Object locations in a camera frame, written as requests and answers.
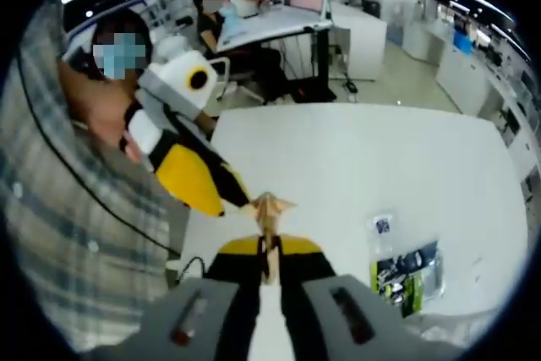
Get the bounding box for black cable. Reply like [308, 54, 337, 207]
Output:
[16, 50, 183, 260]

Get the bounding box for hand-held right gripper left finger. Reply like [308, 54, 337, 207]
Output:
[96, 235, 268, 361]

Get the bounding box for small brown packet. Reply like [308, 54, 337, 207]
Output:
[246, 192, 298, 287]

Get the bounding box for white desk black legs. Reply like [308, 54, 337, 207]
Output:
[215, 8, 337, 102]

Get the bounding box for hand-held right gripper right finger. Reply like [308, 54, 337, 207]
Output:
[273, 233, 462, 361]

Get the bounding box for clear plastic bag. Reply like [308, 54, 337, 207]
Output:
[366, 210, 399, 253]

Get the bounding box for person's left hand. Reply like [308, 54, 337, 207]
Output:
[88, 97, 145, 164]

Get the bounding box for person's head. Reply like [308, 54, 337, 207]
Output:
[90, 9, 156, 83]

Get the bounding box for long white counter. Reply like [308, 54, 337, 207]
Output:
[405, 18, 538, 159]

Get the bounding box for person in plaid shirt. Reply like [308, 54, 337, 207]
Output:
[0, 0, 172, 341]

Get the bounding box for green black packet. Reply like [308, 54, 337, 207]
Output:
[370, 241, 445, 319]

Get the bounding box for blue bin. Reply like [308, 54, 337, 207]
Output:
[453, 30, 475, 54]

